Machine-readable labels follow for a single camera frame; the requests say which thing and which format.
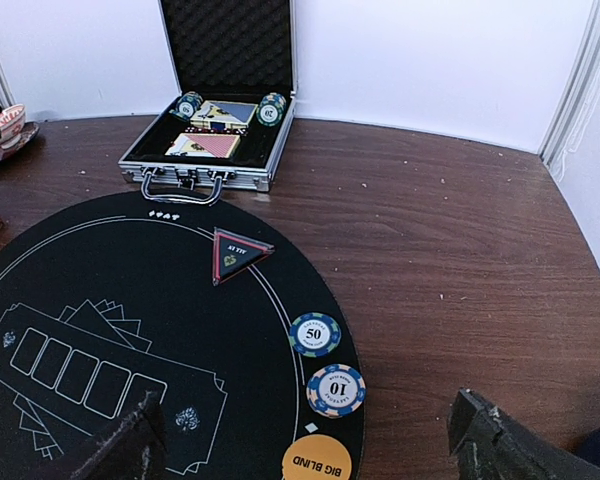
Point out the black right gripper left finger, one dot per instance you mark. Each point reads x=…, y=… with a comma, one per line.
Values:
x=135, y=447

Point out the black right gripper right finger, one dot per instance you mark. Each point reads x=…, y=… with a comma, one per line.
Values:
x=489, y=444

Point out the blue white chips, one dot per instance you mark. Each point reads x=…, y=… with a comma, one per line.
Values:
x=336, y=390

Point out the orange big blind button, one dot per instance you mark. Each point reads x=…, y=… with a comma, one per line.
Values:
x=317, y=456

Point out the red black triangle marker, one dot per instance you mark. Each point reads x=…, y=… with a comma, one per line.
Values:
x=233, y=253

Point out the round black poker mat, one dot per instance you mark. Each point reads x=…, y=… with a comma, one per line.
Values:
x=113, y=297

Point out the red card box in case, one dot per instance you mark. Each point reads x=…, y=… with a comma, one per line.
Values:
x=204, y=145

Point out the red floral plate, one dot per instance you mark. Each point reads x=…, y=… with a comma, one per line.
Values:
x=29, y=133

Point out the blue card box in case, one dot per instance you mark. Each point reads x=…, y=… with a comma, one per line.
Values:
x=223, y=115

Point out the red white patterned bowl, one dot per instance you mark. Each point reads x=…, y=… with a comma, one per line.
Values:
x=12, y=120

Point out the left chip stack in case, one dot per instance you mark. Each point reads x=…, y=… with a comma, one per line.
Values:
x=187, y=105

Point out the chip stack in case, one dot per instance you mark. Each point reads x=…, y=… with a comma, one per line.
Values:
x=271, y=109
x=187, y=105

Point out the right chip stack in case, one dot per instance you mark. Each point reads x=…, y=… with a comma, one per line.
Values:
x=271, y=109

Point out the aluminium poker case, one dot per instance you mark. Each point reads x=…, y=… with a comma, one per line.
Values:
x=237, y=51

